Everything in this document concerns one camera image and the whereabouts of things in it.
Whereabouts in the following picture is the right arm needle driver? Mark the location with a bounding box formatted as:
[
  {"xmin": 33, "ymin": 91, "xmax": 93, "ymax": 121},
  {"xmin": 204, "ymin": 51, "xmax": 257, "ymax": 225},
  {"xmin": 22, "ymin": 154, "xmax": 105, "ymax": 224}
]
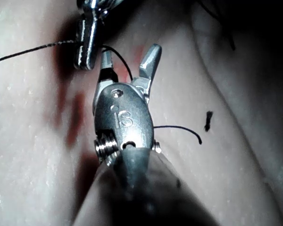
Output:
[{"xmin": 93, "ymin": 81, "xmax": 162, "ymax": 166}]

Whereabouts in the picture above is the tissue pad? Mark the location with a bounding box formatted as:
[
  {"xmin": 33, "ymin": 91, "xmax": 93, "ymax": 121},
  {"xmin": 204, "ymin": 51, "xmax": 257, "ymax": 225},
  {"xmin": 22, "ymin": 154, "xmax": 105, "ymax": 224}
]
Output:
[{"xmin": 0, "ymin": 0, "xmax": 283, "ymax": 226}]

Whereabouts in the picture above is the left arm needle driver jaw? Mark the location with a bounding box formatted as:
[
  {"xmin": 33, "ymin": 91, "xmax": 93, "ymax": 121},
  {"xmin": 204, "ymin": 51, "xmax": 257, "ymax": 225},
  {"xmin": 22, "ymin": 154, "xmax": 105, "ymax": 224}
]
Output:
[
  {"xmin": 74, "ymin": 18, "xmax": 87, "ymax": 70},
  {"xmin": 84, "ymin": 16, "xmax": 103, "ymax": 71}
]

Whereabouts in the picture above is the left arm needle driver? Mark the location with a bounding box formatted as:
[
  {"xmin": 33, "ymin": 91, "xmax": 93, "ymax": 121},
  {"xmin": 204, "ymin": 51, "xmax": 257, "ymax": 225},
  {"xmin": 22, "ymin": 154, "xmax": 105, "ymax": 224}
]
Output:
[{"xmin": 76, "ymin": 0, "xmax": 125, "ymax": 20}]

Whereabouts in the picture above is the right arm needle driver jaw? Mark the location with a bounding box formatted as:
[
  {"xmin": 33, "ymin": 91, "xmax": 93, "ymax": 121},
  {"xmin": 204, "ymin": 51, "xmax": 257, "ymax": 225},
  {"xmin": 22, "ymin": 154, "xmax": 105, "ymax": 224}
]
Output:
[
  {"xmin": 131, "ymin": 43, "xmax": 163, "ymax": 96},
  {"xmin": 99, "ymin": 50, "xmax": 119, "ymax": 83}
]

